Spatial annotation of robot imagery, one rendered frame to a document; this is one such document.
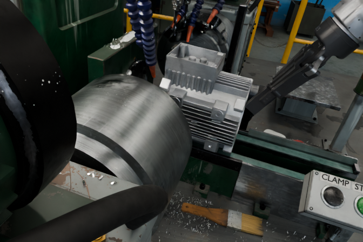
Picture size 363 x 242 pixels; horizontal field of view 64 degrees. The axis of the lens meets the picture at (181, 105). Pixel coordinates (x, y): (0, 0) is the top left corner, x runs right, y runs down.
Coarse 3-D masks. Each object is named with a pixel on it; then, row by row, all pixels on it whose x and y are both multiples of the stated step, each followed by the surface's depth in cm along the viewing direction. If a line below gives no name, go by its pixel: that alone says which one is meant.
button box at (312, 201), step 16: (320, 176) 48; (336, 176) 48; (304, 192) 50; (320, 192) 47; (352, 192) 46; (304, 208) 47; (320, 208) 46; (336, 208) 45; (352, 208) 46; (336, 224) 48; (352, 224) 45
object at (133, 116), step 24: (72, 96) 47; (96, 96) 44; (120, 96) 45; (144, 96) 47; (168, 96) 51; (96, 120) 39; (120, 120) 41; (144, 120) 43; (168, 120) 47; (96, 144) 37; (120, 144) 38; (144, 144) 40; (168, 144) 45; (96, 168) 36; (120, 168) 37; (144, 168) 38; (168, 168) 43; (168, 192) 43
